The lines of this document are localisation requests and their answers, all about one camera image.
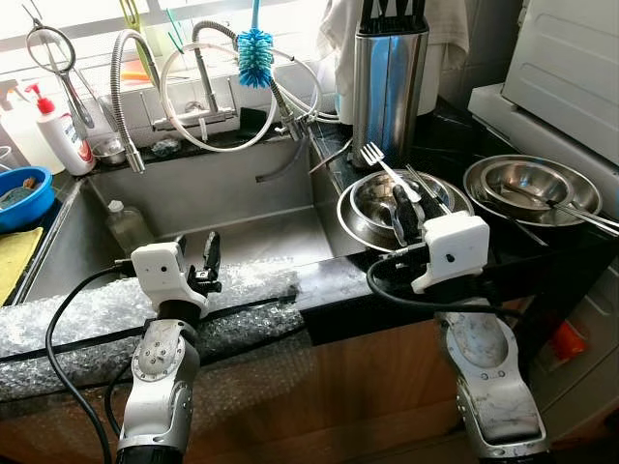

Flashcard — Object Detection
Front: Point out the steel chopstick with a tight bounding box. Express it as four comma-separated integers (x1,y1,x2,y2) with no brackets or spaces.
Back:
404,164,448,212
542,198,619,236
546,193,619,228
414,162,456,206

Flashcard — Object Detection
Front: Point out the small deep steel bowl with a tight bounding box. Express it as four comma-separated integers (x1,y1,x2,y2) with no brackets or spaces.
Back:
350,172,456,243

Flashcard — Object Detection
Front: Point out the wide rim steel plate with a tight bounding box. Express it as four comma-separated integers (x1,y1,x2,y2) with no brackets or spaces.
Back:
336,169,475,254

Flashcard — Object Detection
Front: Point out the steel fork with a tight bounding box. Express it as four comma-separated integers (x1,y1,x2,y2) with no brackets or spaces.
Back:
360,142,427,206

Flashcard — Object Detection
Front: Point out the stainless steel sink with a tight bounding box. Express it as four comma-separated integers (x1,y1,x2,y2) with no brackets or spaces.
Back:
10,135,359,310

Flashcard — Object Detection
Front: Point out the clear plastic bottle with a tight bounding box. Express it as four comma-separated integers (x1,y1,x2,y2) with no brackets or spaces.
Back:
104,200,154,254

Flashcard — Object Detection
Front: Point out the large steel plate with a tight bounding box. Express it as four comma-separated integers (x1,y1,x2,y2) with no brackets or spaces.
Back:
462,155,603,228

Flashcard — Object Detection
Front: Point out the dark scouring pad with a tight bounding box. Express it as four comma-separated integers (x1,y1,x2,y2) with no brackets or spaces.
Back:
150,138,185,159

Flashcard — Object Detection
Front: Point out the steel spoon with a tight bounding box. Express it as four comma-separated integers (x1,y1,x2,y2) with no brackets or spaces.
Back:
498,179,567,209

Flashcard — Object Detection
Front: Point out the small steel cup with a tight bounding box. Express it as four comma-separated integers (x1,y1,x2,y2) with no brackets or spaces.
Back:
92,135,129,165

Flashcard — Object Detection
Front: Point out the shallow steel bowl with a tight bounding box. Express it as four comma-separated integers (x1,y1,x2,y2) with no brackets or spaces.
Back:
481,159,581,216

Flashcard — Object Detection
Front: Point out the chrome mixer faucet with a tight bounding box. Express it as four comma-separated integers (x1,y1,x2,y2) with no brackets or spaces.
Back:
150,19,315,146

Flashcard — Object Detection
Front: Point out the bubble wrap sheet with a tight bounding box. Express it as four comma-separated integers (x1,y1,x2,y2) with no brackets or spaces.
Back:
0,259,320,436

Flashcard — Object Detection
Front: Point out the white red pump bottle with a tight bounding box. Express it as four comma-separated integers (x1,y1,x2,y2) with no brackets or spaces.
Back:
24,82,98,177

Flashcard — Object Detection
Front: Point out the blue plastic bowl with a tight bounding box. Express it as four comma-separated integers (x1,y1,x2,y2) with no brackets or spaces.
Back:
0,166,57,233

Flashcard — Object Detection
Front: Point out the wooden black top sink cabinet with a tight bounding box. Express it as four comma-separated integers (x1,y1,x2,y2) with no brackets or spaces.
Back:
0,97,619,464

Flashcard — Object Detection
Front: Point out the yellow cloth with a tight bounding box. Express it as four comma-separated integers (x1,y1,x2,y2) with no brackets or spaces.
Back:
0,227,44,305

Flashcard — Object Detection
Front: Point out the small orange plastic object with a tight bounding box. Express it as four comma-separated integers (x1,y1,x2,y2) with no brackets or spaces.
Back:
551,319,588,363

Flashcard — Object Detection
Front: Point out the white spray bottle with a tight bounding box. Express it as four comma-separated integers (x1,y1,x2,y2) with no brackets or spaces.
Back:
0,77,59,175

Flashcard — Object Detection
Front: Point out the blue bottle brush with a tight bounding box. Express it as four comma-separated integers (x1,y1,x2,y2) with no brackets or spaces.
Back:
235,0,277,90

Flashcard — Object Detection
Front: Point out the white washing machine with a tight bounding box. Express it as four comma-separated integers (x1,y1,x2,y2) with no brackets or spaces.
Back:
469,0,619,455

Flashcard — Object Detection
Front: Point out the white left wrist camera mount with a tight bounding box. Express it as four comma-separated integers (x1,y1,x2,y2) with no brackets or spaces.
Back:
131,240,209,315

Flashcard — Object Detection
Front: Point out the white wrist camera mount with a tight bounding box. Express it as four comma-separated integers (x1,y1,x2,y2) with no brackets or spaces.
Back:
411,213,491,294
131,240,209,315

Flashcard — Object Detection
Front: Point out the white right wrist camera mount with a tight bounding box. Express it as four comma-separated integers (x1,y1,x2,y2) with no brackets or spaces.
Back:
411,213,491,294

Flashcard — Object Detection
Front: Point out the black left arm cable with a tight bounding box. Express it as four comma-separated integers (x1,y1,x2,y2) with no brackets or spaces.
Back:
44,257,136,464

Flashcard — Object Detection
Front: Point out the white looped hose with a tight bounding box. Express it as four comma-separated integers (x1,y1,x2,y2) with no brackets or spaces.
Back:
158,41,339,154

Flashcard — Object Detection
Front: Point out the flexible steel hose faucet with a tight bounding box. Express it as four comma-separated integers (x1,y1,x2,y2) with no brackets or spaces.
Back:
108,29,161,175

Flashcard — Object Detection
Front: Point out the wire mesh skimmer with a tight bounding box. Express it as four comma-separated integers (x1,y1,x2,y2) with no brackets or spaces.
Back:
21,5,98,131

